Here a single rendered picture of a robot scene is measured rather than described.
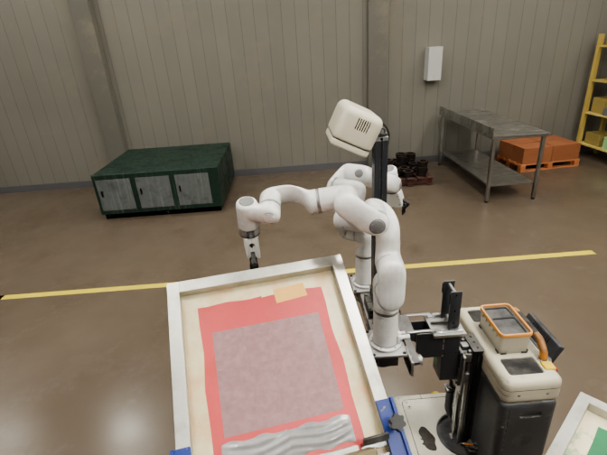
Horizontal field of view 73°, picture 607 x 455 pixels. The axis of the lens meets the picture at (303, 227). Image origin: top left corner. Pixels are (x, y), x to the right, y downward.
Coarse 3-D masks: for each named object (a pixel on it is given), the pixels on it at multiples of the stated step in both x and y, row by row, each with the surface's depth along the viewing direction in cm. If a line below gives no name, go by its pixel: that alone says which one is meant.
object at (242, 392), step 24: (216, 312) 130; (240, 312) 131; (264, 312) 131; (216, 336) 126; (240, 336) 127; (264, 336) 127; (216, 360) 122; (240, 360) 122; (264, 360) 123; (216, 384) 118; (240, 384) 119; (264, 384) 119; (216, 408) 115; (240, 408) 115; (264, 408) 115; (216, 432) 111; (240, 432) 112; (264, 432) 112
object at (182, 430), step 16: (336, 256) 141; (240, 272) 135; (256, 272) 135; (272, 272) 136; (288, 272) 136; (304, 272) 138; (336, 272) 138; (176, 288) 130; (192, 288) 131; (208, 288) 132; (224, 288) 135; (176, 304) 127; (352, 304) 131; (176, 320) 124; (352, 320) 128; (176, 336) 122; (352, 336) 128; (176, 352) 119; (368, 352) 123; (176, 368) 116; (368, 368) 120; (176, 384) 114; (368, 384) 119; (176, 400) 112; (176, 416) 110; (176, 432) 107; (176, 448) 105
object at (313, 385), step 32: (320, 288) 138; (288, 320) 130; (320, 320) 131; (288, 352) 125; (320, 352) 125; (288, 384) 120; (320, 384) 120; (288, 416) 115; (320, 416) 115; (352, 416) 116
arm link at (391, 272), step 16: (384, 208) 137; (384, 240) 139; (384, 256) 139; (400, 256) 141; (384, 272) 135; (400, 272) 135; (384, 288) 138; (400, 288) 137; (384, 304) 140; (400, 304) 140
